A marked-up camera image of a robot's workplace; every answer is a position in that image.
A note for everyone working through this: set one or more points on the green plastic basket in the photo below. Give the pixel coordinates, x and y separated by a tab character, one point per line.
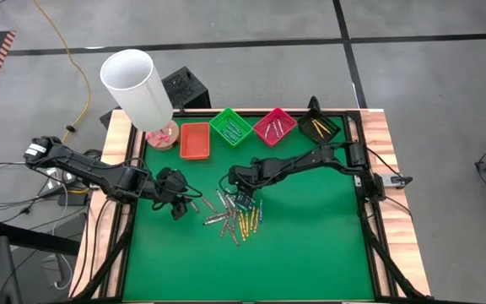
243	137

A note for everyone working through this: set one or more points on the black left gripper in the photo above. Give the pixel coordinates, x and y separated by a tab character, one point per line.
170	183

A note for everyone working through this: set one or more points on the round wooden pink dish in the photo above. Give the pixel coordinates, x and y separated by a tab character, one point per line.
173	134

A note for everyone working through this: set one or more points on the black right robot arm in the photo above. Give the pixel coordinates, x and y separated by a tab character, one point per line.
310	160

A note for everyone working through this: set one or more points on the red plastic basket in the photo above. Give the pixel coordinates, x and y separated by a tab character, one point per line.
287	116

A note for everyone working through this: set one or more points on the wooden table side board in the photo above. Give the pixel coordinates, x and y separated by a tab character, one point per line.
399	236
118	126

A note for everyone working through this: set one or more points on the white crayon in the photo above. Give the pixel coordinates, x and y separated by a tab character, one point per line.
214	221
281	126
276	128
230	202
222	199
268	131

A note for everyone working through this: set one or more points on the black aluminium table frame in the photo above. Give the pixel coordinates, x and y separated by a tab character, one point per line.
372	262

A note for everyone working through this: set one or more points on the silver metal bracket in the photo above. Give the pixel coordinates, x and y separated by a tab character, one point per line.
358	180

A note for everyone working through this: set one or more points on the white cylindrical lamp shade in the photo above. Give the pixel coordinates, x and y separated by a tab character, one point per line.
142	97

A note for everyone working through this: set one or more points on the blue crayon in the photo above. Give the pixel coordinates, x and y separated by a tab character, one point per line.
234	126
260	211
228	135

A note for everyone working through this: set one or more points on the black floor beam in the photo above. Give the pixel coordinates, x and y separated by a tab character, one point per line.
32	238

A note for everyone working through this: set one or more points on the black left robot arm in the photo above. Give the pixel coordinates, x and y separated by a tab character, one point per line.
91	169

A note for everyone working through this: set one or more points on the white power adapter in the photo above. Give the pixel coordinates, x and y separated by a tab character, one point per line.
53	270

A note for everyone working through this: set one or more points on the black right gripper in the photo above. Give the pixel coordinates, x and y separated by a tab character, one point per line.
247	177

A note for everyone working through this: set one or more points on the orange plastic basket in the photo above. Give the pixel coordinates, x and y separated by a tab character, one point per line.
195	141

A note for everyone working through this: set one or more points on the black perforated box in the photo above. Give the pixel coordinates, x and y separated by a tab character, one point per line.
184	88

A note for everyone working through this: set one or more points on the grey box device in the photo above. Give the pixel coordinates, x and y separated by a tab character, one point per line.
395	180

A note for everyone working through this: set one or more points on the yellow crayon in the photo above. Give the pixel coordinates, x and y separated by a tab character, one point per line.
242	226
325	126
316	129
320	128
250	221
256	220

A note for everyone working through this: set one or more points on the black plastic basket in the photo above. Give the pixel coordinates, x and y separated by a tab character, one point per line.
325	138

